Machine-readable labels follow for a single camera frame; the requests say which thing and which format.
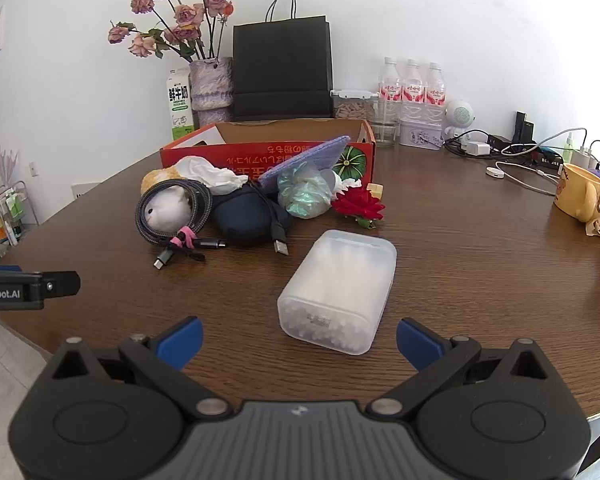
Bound yellow mug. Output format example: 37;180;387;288
553;162;600;224

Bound white wall charger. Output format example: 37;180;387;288
574;144;600;171

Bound red artificial flower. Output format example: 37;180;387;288
331;184;386;229

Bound white and green milk carton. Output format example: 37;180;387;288
165;66;196;142

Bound clear glass cup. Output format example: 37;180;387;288
367;102;400;149

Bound dried pink rose bouquet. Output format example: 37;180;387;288
107;0;235;61

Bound translucent cotton swab box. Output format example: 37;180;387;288
277;229;398;356

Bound white printed tin box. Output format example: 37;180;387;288
397;117;445;151

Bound iridescent plastic bag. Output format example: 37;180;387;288
277;162;334;220

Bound white charger and cables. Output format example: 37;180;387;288
442;127;543;162

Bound clear seed storage container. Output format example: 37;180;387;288
330;88;379;121

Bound black upright device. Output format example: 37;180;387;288
512;110;536;145

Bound metal storage rack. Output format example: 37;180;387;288
0;179;39;266

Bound white cable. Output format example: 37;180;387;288
494;159;564;196

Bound black paper bag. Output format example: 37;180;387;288
231;0;335;122

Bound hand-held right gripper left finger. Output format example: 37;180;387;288
50;316;233;423

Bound red printed cardboard box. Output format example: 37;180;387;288
160;119;377;187

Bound purple fabric sachet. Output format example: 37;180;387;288
257;135;351;189

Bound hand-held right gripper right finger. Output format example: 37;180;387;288
367;317;552;423

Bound grey braided cable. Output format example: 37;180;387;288
134;180;229;271

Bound purple mottled vase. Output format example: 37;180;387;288
188;57;235;129

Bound white round speaker toy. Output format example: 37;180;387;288
442;99;476;141

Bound navy blue pouch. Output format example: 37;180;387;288
209;182;294;247

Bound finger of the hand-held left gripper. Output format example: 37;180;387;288
42;270;81;299

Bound red label water bottle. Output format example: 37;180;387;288
378;57;404;127
401;58;426;122
424;62;448;122

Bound white paper cupcake liner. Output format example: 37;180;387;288
329;171;352;197

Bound white and yellow plush toy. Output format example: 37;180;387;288
140;167;202;234

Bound white tissue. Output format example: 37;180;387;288
172;156;249;196

